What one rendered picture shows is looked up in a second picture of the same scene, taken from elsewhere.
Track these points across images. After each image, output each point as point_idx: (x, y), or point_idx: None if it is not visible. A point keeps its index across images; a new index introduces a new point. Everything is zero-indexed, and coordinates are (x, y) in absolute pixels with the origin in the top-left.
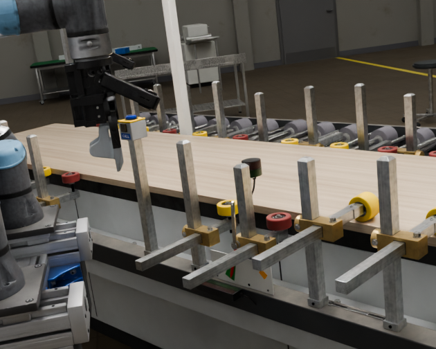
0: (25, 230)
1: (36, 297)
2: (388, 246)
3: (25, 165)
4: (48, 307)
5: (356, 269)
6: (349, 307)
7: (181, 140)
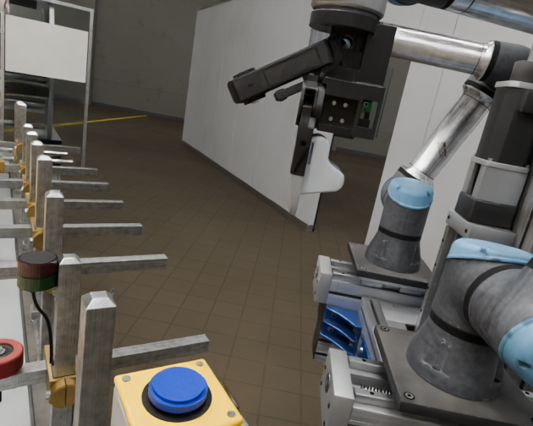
0: (414, 331)
1: (349, 244)
2: (66, 226)
3: (442, 273)
4: (343, 261)
5: (119, 225)
6: (30, 347)
7: (101, 296)
